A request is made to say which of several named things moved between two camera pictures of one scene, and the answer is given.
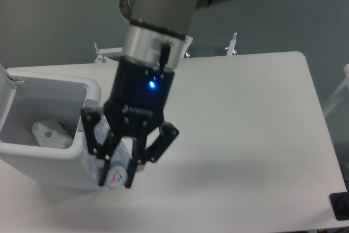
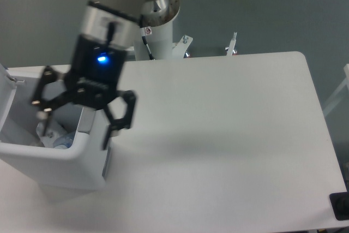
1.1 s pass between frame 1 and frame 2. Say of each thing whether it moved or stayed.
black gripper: moved
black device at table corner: stayed
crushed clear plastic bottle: moved
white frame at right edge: stayed
